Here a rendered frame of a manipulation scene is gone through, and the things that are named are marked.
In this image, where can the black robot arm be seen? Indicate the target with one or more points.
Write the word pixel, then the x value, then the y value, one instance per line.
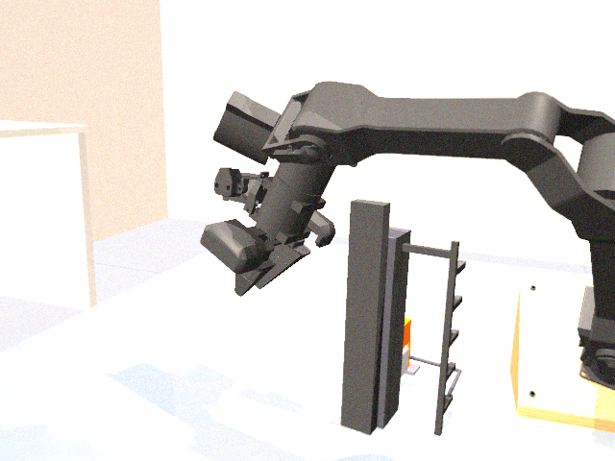
pixel 337 124

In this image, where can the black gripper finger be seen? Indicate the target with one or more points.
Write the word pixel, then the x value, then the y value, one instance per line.
pixel 244 282
pixel 284 257

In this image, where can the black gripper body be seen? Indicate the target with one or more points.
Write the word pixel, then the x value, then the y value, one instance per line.
pixel 285 216

